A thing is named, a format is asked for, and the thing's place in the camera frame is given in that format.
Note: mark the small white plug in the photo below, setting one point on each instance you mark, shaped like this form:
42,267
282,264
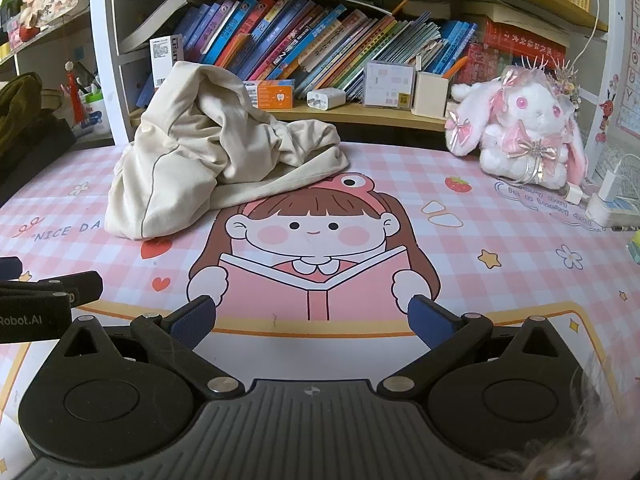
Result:
575,195

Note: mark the beige t-shirt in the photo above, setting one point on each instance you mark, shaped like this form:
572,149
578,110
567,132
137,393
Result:
175,170

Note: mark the red hardcover book set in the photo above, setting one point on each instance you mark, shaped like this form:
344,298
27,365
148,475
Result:
520,52

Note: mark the red cartoon wall sticker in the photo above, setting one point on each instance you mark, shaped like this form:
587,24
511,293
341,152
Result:
606,110

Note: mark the olive green bag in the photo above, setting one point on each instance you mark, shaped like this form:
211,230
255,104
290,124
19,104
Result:
20,105

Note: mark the yellow green sticky notes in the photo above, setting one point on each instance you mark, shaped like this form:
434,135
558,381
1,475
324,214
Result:
635,247

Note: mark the white green plastic tub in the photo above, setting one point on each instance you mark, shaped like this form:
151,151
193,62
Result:
92,110

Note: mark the white pink plush rabbit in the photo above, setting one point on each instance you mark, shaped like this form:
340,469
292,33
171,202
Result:
525,125

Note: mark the white power strip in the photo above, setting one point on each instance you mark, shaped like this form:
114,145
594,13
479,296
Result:
612,212

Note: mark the red tassel pen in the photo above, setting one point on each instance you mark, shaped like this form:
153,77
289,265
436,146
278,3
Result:
74,90

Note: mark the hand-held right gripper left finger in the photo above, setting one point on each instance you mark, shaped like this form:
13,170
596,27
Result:
192,322

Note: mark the white plugged charger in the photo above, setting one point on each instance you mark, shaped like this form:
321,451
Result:
609,186

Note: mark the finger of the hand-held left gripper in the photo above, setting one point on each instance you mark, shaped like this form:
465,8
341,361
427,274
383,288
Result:
75,285
10,267

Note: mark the white wooden bookshelf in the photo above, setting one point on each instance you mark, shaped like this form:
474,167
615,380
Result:
116,65

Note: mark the person's fluffy sleeve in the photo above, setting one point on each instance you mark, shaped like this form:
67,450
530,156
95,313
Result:
605,420

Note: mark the tall white orange box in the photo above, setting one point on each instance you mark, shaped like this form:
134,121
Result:
167,62

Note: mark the row of colourful books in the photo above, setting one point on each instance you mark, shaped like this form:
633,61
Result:
310,35

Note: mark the thick white paperback book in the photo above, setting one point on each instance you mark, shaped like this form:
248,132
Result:
160,15

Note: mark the white labelled card box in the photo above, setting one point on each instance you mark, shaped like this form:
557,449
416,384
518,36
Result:
389,85

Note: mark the orange white toothpaste box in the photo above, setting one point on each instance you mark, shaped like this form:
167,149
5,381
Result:
272,94

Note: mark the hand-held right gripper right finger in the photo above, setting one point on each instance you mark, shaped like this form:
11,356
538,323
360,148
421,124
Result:
430,322

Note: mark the beige pen holder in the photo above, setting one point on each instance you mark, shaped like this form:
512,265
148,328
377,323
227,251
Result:
432,95

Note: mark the wall poster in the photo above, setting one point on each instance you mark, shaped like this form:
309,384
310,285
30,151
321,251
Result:
631,85

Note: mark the white power adapter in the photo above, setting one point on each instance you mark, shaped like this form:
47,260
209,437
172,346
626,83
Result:
325,99

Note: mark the pearl beaded crown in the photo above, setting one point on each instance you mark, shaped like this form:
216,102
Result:
562,80

